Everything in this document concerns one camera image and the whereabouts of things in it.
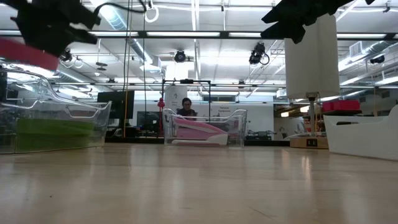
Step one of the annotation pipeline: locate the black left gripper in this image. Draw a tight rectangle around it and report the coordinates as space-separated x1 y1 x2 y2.
9 0 102 58

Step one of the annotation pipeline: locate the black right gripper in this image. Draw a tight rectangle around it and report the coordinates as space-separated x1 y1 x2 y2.
261 0 376 44

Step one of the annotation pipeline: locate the small pink teal object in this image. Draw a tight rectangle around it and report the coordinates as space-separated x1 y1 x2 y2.
0 37 60 71

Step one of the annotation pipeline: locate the green masking tape roll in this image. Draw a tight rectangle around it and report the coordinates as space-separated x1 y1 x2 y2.
14 133 94 153
14 119 98 147

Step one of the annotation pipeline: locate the pink and white stapler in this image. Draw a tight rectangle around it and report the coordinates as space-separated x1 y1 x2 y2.
172 117 229 146

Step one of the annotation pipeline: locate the clear plastic bin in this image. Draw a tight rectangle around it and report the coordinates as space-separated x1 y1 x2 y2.
162 108 249 147
0 67 112 155

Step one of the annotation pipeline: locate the red storage box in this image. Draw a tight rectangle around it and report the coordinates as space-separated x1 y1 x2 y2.
322 100 361 116

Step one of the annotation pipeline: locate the black monitor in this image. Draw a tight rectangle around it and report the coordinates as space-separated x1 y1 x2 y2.
97 90 135 119

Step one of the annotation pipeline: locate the overhead light bar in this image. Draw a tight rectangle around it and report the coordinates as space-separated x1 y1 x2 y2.
0 30 398 40

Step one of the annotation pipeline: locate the person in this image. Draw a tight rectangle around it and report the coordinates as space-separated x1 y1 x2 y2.
176 97 197 121

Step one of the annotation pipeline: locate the white plastic bin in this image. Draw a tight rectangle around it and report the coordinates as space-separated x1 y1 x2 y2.
323 105 398 162

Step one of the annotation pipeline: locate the black hanging cable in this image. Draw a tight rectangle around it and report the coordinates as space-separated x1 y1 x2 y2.
123 0 131 91
142 0 147 101

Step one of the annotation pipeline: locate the white cable loop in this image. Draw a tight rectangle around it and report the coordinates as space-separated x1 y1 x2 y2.
144 6 160 24

